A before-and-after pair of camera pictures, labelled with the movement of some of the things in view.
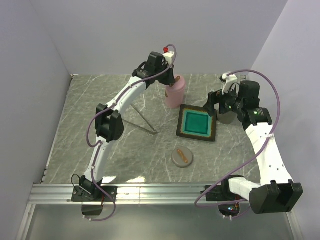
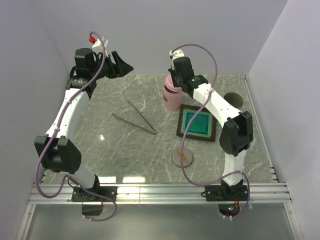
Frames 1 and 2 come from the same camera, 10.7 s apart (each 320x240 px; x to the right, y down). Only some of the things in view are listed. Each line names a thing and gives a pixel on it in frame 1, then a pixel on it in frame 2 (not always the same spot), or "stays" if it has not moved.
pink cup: [175, 94] stays
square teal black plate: [195, 122] stays
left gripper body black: [165, 77] to [108, 69]
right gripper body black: [230, 102] to [176, 78]
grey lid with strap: [182, 157] stays
